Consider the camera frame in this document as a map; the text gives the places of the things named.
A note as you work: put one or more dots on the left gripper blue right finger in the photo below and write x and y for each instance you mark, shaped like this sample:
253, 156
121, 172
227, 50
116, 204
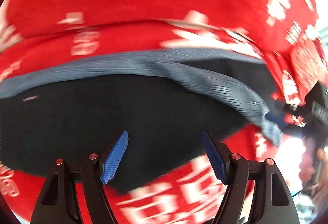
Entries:
272, 201

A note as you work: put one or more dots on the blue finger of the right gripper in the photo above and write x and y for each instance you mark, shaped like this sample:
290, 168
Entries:
277, 119

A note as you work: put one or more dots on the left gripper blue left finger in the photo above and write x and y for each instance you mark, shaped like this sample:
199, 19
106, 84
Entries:
58, 202

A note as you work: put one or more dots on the red bedspread white characters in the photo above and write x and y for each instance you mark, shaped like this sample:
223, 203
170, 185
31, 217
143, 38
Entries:
188, 193

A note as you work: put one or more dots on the black pants grey waistband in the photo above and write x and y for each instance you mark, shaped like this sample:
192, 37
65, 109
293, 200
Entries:
164, 99

